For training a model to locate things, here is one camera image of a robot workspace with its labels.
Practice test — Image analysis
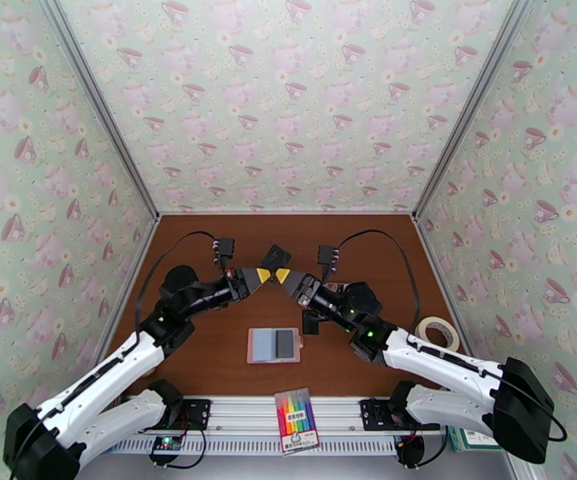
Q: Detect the black credit card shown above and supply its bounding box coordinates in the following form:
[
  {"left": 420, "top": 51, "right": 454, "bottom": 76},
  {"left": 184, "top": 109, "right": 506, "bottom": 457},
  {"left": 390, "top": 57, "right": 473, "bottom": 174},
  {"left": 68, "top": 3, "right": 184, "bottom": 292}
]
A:
[{"left": 259, "top": 242, "right": 294, "bottom": 270}]

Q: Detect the pink card holder wallet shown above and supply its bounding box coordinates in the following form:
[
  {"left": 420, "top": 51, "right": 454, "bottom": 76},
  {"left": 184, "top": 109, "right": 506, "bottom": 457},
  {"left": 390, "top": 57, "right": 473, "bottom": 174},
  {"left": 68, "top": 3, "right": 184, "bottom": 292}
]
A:
[{"left": 246, "top": 326, "right": 303, "bottom": 365}]

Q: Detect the clear acrylic card box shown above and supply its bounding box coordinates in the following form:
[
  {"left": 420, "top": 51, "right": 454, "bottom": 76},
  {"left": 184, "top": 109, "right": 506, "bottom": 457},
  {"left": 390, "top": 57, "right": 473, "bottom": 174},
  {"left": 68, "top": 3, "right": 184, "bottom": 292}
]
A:
[{"left": 302, "top": 280, "right": 357, "bottom": 337}]

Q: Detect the white masking tape roll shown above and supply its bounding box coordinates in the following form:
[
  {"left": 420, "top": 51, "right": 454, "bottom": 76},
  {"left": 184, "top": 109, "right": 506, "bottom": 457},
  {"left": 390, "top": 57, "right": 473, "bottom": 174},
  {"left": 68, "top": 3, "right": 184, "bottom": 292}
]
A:
[{"left": 414, "top": 315, "right": 463, "bottom": 353}]

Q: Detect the colourful marker pen pack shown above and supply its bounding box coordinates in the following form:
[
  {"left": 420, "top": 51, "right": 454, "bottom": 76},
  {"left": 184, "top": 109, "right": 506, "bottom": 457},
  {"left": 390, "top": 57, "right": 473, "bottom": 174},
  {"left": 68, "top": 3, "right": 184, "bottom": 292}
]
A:
[{"left": 273, "top": 386, "right": 321, "bottom": 456}]

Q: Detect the small circuit board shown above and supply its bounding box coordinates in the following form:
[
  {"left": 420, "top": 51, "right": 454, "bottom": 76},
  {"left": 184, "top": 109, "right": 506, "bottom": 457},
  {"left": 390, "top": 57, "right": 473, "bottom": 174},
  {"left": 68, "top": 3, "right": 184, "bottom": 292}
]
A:
[{"left": 150, "top": 432, "right": 185, "bottom": 456}]

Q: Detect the black round disc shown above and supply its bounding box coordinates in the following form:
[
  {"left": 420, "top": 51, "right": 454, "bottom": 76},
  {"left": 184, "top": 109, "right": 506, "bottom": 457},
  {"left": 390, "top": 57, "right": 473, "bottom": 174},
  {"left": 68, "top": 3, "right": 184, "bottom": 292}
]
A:
[{"left": 394, "top": 434, "right": 426, "bottom": 469}]

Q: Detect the green white printed carton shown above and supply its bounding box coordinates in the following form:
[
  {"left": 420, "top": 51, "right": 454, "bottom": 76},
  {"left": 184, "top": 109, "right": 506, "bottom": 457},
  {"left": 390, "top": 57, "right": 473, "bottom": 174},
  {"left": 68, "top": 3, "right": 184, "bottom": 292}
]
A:
[{"left": 449, "top": 426, "right": 503, "bottom": 453}]

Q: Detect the aluminium table edge rail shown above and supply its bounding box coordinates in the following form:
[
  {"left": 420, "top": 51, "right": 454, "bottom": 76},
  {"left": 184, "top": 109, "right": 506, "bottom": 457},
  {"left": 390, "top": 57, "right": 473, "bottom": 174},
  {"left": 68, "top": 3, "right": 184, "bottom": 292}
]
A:
[
  {"left": 411, "top": 215, "right": 484, "bottom": 380},
  {"left": 158, "top": 210, "right": 417, "bottom": 218},
  {"left": 90, "top": 215, "right": 163, "bottom": 367}
]

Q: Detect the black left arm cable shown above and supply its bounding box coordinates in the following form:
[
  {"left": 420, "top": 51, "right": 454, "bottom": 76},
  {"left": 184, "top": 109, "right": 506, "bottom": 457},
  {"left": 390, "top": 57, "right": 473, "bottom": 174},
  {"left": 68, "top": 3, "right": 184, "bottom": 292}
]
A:
[{"left": 7, "top": 230, "right": 218, "bottom": 480}]

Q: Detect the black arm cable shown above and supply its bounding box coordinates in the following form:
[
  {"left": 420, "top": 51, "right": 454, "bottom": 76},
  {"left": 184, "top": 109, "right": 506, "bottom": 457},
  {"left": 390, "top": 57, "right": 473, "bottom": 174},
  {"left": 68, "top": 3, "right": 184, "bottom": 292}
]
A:
[
  {"left": 7, "top": 230, "right": 218, "bottom": 480},
  {"left": 335, "top": 229, "right": 568, "bottom": 445}
]

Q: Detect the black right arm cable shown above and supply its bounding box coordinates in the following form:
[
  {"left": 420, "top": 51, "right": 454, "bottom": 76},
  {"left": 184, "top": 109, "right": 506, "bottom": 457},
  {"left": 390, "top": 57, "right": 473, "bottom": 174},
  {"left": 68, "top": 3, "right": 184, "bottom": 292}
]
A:
[{"left": 335, "top": 229, "right": 568, "bottom": 445}]

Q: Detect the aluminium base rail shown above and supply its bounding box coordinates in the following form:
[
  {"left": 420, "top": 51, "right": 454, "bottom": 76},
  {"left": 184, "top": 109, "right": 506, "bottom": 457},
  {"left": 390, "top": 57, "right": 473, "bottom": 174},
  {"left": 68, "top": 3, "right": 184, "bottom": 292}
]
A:
[{"left": 180, "top": 395, "right": 444, "bottom": 437}]

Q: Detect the black power cable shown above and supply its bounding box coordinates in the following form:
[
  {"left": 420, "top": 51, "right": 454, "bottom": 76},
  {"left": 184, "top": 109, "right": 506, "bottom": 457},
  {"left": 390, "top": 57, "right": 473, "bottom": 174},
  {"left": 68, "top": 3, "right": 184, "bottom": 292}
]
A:
[
  {"left": 418, "top": 428, "right": 451, "bottom": 467},
  {"left": 146, "top": 427, "right": 206, "bottom": 470}
]

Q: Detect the white slotted cable duct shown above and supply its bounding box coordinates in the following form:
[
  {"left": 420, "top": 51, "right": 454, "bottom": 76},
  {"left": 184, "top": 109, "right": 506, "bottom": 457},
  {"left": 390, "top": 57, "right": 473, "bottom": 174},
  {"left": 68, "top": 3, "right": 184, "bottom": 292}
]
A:
[{"left": 113, "top": 433, "right": 400, "bottom": 457}]

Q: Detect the aluminium frame post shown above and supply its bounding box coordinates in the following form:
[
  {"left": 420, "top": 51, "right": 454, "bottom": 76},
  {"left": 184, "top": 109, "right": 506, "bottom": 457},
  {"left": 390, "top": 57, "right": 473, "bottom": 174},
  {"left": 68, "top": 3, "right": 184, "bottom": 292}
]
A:
[
  {"left": 35, "top": 0, "right": 162, "bottom": 221},
  {"left": 411, "top": 0, "right": 543, "bottom": 221}
]

